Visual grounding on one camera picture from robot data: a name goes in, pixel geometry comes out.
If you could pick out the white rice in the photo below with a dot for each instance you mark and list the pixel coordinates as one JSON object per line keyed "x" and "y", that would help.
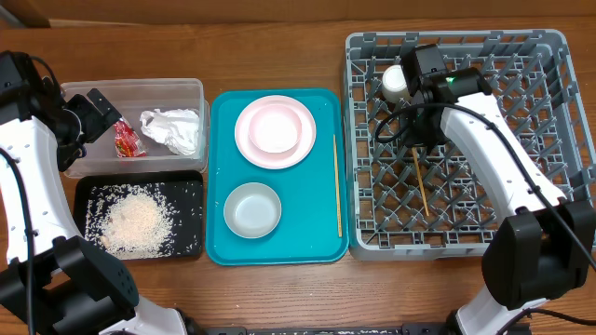
{"x": 135, "y": 223}

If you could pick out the grey dish rack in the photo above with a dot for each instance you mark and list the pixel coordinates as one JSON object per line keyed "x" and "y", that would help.
{"x": 532, "y": 76}

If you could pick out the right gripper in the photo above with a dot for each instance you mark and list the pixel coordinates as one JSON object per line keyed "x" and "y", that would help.
{"x": 413, "y": 139}

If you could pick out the black plastic tray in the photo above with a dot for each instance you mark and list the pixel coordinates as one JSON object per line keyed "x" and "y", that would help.
{"x": 191, "y": 214}

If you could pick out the white cup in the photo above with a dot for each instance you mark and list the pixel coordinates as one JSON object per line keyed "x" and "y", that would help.
{"x": 394, "y": 85}

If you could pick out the grey bowl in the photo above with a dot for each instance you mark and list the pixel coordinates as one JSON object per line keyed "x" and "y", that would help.
{"x": 252, "y": 210}

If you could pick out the large pink plate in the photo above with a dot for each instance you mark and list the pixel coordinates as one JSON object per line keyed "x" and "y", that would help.
{"x": 276, "y": 161}

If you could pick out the clear plastic bin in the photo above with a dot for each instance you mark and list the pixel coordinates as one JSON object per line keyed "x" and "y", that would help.
{"x": 131, "y": 97}

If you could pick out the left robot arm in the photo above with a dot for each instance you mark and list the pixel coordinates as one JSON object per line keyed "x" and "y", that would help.
{"x": 56, "y": 282}

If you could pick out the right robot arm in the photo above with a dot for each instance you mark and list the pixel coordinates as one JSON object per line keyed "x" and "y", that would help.
{"x": 542, "y": 247}

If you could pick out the wooden chopstick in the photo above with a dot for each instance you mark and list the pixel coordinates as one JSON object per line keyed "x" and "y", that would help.
{"x": 420, "y": 180}
{"x": 337, "y": 188}

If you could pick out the white napkin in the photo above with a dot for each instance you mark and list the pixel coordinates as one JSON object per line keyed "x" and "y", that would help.
{"x": 176, "y": 129}

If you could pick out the small pink plate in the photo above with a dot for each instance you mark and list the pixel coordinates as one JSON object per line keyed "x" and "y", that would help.
{"x": 274, "y": 128}

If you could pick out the red snack wrapper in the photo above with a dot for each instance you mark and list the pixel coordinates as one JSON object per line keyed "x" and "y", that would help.
{"x": 127, "y": 141}

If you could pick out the teal serving tray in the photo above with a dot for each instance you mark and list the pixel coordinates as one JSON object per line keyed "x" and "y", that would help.
{"x": 307, "y": 231}

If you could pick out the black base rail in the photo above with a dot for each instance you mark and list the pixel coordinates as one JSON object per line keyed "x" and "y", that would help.
{"x": 404, "y": 329}

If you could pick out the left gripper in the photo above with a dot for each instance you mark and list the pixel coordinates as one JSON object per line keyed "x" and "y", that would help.
{"x": 95, "y": 127}

